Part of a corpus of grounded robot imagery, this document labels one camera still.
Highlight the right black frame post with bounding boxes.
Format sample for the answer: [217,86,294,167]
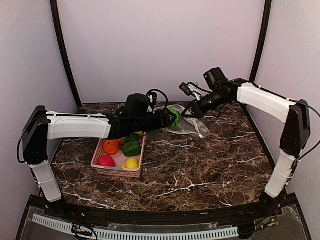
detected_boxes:
[241,0,273,105]

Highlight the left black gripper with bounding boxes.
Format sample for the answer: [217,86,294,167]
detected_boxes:
[131,108,177,133]

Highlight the red toy fruit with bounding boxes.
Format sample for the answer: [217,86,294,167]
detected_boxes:
[97,154,116,168]

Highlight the yellow toy lemon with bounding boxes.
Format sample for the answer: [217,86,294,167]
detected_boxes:
[121,158,140,169]

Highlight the orange green toy mango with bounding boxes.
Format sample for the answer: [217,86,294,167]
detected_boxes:
[116,137,127,146]

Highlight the black frame post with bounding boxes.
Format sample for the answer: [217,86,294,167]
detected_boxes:
[50,0,82,109]
[241,0,273,105]

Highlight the black front rail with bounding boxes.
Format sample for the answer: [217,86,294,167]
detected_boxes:
[29,197,296,231]

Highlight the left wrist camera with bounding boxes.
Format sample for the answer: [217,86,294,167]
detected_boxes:
[122,93,157,117]

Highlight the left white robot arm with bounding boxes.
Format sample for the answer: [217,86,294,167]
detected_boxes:
[16,105,178,218]

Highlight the clear dotted zip bag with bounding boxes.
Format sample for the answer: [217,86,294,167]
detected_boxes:
[163,104,211,139]

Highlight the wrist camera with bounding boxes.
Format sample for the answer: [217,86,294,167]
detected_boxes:
[122,93,157,117]
[203,67,228,92]

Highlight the white slotted cable duct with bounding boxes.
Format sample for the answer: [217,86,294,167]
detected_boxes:
[32,214,239,240]

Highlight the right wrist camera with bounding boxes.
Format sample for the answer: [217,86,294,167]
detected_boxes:
[203,67,228,92]

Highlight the orange toy fruit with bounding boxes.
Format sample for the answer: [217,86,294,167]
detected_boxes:
[103,140,120,155]

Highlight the green toy watermelon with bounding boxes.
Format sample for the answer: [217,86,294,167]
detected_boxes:
[168,108,181,130]

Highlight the pink plastic basket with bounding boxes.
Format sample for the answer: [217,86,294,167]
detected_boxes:
[91,136,147,178]

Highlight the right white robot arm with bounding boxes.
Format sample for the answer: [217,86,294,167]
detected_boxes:
[179,78,311,217]

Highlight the left black frame post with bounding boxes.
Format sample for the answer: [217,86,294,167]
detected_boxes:
[50,0,82,109]

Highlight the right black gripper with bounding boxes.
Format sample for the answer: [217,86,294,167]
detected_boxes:
[181,89,230,119]

